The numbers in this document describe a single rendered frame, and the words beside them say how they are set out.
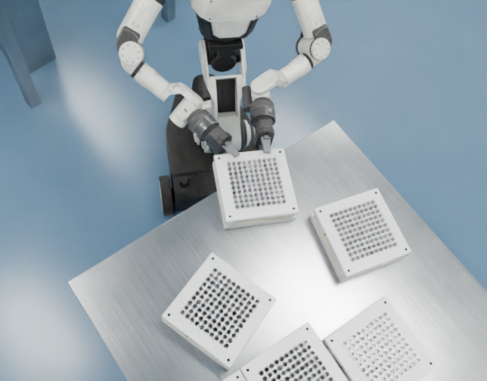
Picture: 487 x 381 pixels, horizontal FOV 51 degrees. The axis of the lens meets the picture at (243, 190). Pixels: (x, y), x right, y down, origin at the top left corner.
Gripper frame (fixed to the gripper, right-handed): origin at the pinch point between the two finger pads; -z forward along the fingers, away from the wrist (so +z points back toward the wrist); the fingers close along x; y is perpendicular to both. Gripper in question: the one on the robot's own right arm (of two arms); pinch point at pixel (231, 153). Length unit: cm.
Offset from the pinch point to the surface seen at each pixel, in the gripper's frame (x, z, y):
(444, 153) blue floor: 92, -45, -139
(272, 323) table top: 7, -50, 27
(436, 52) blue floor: 92, 5, -196
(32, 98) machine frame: 85, 121, 22
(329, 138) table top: 7.0, -15.5, -36.1
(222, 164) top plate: -0.1, -1.3, 5.0
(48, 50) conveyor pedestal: 84, 142, -2
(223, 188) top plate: -0.1, -8.2, 10.7
